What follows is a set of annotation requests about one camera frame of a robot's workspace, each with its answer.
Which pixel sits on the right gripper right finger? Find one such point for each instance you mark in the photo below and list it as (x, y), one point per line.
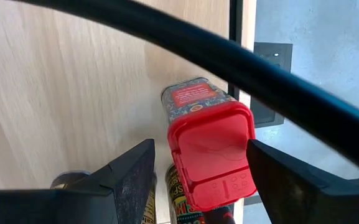
(291, 193)

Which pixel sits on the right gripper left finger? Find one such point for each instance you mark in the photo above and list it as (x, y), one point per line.
(129, 174)

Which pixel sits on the smoked paprika tin red lid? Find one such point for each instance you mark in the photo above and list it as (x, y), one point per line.
(210, 155)

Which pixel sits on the black box with indicator light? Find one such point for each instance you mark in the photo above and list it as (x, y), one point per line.
(272, 84)

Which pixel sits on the wooden shelf black metal frame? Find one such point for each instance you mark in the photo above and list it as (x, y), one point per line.
(73, 77)

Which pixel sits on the black aluminium table frame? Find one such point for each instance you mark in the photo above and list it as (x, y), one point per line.
(235, 31)

